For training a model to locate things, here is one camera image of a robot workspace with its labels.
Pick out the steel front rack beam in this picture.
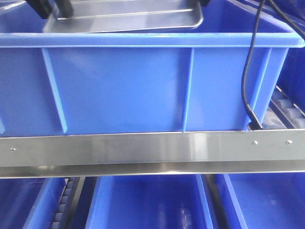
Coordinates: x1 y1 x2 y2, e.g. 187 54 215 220
0 129 305 178

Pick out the blue bin lower middle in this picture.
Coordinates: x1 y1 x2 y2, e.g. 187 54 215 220
85 175 217 229

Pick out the black cable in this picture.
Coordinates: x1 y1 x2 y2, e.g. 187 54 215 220
241 0 305 131

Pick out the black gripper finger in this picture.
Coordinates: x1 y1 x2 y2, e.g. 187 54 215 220
26 0 51 19
56 0 73 17
196 0 211 7

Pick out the blue bin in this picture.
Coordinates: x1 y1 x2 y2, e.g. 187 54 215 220
85 175 217 229
0 178 66 229
214 172 305 229

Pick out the right roller rail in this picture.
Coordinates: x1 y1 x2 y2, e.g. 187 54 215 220
263 86 305 129

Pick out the blue bin lower left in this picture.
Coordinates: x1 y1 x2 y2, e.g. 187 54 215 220
0 178 66 229

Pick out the lower level roller rail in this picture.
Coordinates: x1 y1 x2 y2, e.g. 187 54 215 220
51 177 84 229

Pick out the silver metal tray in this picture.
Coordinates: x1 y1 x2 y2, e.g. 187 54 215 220
43 0 203 33

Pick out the large blue plastic box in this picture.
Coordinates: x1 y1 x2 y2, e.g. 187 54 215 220
0 0 305 138

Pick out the blue bin lower right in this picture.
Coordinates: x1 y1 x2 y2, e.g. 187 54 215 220
214 172 305 229

